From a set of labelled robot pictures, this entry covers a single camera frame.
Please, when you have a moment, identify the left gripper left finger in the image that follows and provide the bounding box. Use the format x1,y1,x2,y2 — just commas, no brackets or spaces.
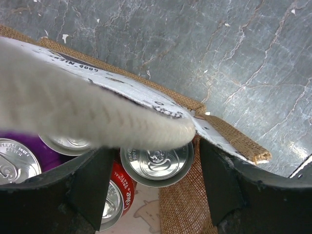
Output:
0,147,115,234

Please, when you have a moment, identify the purple can left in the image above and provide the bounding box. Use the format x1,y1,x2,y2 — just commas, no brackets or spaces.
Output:
0,132,66,185

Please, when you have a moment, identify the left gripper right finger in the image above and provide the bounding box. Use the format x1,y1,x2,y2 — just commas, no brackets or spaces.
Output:
199,139,312,234

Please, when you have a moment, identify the purple can middle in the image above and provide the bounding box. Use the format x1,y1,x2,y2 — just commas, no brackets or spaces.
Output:
38,133,98,156

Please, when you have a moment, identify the red cola can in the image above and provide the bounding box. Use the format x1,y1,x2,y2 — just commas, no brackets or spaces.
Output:
119,142,195,188
99,161,135,232

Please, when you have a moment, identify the purple can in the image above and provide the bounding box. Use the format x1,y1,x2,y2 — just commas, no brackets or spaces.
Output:
38,133,98,156
0,132,66,185

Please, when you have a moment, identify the brown canvas bag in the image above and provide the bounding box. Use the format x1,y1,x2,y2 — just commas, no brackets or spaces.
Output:
0,26,271,234

